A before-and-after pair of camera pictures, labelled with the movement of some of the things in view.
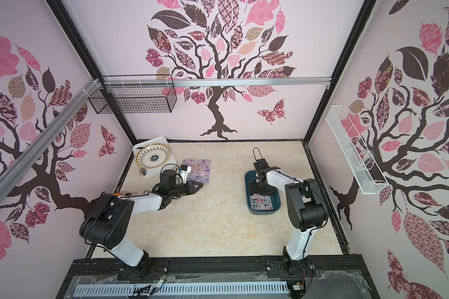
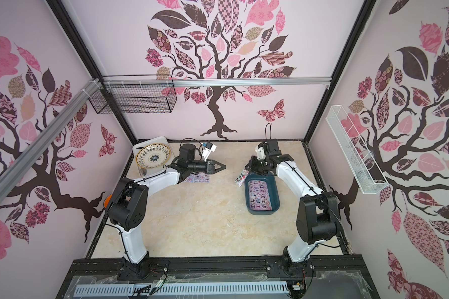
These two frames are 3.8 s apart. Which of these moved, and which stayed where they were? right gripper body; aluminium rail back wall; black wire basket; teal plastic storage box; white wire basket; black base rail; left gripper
Moved: left gripper; right gripper body
Stayed: white wire basket; black wire basket; black base rail; aluminium rail back wall; teal plastic storage box
